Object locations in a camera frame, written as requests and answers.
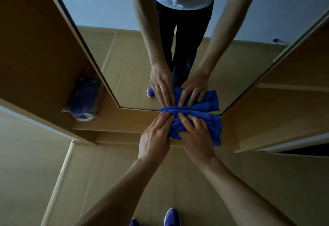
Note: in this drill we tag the person's left hand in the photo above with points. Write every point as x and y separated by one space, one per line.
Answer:
154 143

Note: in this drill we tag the person's right hand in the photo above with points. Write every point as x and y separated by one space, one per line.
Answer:
198 143

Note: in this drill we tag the blue microfibre cloth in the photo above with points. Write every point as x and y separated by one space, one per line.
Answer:
214 128

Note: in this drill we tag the wooden wardrobe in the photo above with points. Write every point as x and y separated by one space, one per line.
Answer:
38 53

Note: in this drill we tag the tall framed mirror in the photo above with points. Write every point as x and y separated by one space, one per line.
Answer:
102 2

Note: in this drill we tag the person's left forearm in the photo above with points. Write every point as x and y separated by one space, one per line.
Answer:
120 195

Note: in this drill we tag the person's right forearm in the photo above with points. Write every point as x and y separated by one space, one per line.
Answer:
244 197

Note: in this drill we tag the person's purple right shoe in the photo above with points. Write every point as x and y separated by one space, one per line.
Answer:
172 218

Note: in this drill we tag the person's purple shoe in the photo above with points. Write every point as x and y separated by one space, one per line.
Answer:
134 222
172 218

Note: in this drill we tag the person's purple left shoe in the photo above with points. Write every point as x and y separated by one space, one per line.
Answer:
134 222

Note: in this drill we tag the blue packet in plastic wrap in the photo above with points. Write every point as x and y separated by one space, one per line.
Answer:
84 97

